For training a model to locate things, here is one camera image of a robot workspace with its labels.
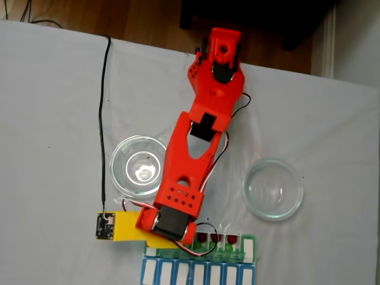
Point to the plain red candy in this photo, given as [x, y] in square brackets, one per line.
[214, 237]
[202, 237]

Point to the red candy with m print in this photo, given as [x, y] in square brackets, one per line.
[231, 238]

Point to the weekly pill organizer box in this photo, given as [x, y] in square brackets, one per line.
[196, 270]

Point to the glass bowl with green candies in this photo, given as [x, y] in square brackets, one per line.
[130, 178]

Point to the white table cover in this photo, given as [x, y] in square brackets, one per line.
[44, 118]

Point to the glass bowl with red candies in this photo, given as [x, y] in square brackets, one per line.
[273, 205]

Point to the dark wooden furniture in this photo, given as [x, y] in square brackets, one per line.
[282, 17]

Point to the white door trim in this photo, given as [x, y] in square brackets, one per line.
[329, 44]

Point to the black camera circuit board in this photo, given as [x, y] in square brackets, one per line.
[105, 225]

